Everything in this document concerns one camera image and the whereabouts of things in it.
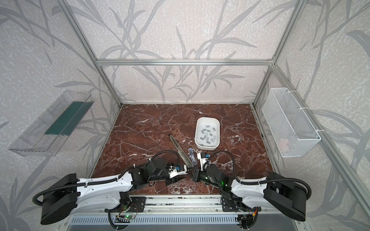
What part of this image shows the grey white large stapler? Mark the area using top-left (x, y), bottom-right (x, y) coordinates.
top-left (169, 134), bottom-right (194, 168)

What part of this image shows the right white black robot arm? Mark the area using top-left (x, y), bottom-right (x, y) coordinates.
top-left (192, 164), bottom-right (312, 221)

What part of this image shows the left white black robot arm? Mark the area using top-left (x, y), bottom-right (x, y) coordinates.
top-left (32, 158), bottom-right (188, 225)

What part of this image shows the white plastic tray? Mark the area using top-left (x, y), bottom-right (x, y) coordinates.
top-left (195, 117), bottom-right (220, 151)

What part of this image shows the green circuit board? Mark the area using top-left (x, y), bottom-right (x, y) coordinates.
top-left (114, 214), bottom-right (137, 223)

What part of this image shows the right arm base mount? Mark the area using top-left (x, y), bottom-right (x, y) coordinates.
top-left (220, 196), bottom-right (262, 212)

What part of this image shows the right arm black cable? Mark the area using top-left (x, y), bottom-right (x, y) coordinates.
top-left (208, 150), bottom-right (312, 200)

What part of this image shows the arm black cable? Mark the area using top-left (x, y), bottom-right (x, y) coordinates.
top-left (32, 149), bottom-right (180, 207)
top-left (208, 150), bottom-right (312, 200)

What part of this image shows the aluminium front rail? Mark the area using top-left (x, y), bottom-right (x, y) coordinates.
top-left (60, 194), bottom-right (304, 216)

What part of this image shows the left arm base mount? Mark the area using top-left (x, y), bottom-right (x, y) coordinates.
top-left (105, 196), bottom-right (146, 213)

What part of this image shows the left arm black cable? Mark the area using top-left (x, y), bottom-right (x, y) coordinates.
top-left (32, 149), bottom-right (180, 207)

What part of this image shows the white wire mesh basket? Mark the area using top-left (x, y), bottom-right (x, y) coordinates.
top-left (262, 88), bottom-right (321, 158)

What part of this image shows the clear wall shelf green mat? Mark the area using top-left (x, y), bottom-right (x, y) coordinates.
top-left (9, 90), bottom-right (94, 157)

